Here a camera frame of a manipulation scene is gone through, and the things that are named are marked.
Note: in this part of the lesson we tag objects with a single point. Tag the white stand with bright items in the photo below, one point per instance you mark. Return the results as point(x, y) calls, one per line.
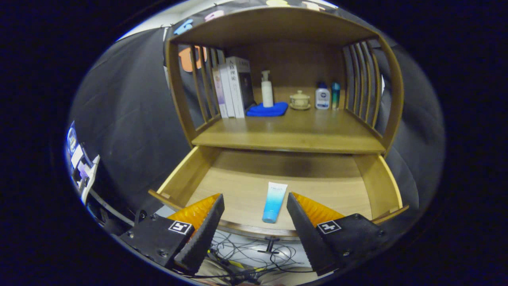
point(85, 171)

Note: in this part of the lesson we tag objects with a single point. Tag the blue folded cloth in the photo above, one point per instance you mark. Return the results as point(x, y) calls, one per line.
point(268, 111)

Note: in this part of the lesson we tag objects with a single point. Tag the wooden countertop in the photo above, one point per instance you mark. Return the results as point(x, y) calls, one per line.
point(297, 131)

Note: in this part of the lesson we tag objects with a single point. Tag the thin white book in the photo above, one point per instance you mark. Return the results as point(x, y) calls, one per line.
point(226, 91)

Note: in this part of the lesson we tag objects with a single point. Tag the wooden cabinet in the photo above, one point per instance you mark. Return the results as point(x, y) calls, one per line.
point(285, 59)

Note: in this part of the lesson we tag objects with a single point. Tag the teal slim bottle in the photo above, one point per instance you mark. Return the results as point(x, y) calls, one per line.
point(335, 97)

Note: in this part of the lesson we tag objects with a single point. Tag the white lotion bottle blue cap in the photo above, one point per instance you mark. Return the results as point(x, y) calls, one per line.
point(322, 97)

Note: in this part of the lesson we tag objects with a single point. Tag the pink spine book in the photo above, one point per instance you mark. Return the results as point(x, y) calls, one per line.
point(219, 93)

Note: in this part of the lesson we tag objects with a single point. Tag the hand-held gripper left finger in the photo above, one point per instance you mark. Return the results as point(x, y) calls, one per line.
point(202, 238)

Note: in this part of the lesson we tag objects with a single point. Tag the wooden drawer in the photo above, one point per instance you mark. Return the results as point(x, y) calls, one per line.
point(246, 182)

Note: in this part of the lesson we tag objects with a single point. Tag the white pump bottle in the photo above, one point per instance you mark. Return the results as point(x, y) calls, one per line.
point(267, 95)

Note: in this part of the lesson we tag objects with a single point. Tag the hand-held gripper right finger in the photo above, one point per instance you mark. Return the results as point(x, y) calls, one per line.
point(309, 238)

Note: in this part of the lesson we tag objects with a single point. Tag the thick white book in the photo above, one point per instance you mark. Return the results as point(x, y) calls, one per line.
point(237, 87)

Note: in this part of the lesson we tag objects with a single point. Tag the beige lidded teacup with saucer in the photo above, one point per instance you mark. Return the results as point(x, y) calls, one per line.
point(300, 100)

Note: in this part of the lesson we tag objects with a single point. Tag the blue gradient tube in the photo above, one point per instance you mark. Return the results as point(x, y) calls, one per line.
point(274, 202)

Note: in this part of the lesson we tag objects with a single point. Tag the black backdrop cloth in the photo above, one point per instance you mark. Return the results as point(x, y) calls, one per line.
point(127, 119)

